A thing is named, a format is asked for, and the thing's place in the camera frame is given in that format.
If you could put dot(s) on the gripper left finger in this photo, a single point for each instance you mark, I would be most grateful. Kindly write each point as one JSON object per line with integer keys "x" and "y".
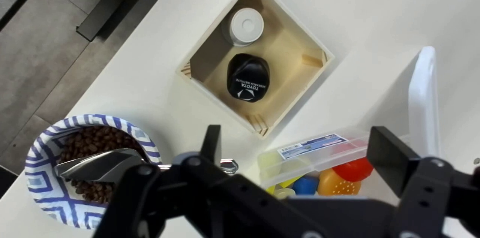
{"x": 210, "y": 193}

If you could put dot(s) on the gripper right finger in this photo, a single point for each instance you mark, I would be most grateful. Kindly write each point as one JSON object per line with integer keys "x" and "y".
{"x": 431, "y": 193}

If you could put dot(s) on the white plastic lid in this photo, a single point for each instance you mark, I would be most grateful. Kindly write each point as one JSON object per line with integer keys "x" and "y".
{"x": 423, "y": 110}

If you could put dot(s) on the blue white patterned paper bowl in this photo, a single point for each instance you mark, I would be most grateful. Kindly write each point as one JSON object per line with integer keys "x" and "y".
{"x": 45, "y": 185}

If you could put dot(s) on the pale yellow toy cup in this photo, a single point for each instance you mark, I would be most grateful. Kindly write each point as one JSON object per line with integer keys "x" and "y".
{"x": 284, "y": 193}

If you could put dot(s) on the yellow toy piece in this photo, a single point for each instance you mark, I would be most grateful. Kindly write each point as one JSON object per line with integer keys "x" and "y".
{"x": 287, "y": 182}

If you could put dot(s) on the red toy ball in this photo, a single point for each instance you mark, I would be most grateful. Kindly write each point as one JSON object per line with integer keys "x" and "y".
{"x": 354, "y": 170}

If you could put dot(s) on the orange perforated toy ball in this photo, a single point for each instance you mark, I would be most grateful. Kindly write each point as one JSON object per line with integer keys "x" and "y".
{"x": 337, "y": 185}

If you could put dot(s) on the blue toy piece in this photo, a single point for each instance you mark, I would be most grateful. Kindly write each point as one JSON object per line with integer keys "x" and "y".
{"x": 304, "y": 185}

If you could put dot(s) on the silver metal scoop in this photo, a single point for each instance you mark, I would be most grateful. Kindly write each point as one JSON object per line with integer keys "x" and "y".
{"x": 97, "y": 165}

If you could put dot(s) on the clear plastic case with label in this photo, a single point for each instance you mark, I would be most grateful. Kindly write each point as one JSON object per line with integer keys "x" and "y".
{"x": 318, "y": 151}

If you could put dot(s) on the heap of brown coffee beans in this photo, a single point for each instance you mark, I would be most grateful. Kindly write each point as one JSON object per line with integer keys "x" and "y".
{"x": 93, "y": 136}

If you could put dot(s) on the square wooden box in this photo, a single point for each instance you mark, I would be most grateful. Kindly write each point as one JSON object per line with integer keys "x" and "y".
{"x": 285, "y": 62}

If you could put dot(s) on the white round jar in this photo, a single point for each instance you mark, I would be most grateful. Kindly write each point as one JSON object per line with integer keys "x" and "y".
{"x": 245, "y": 26}

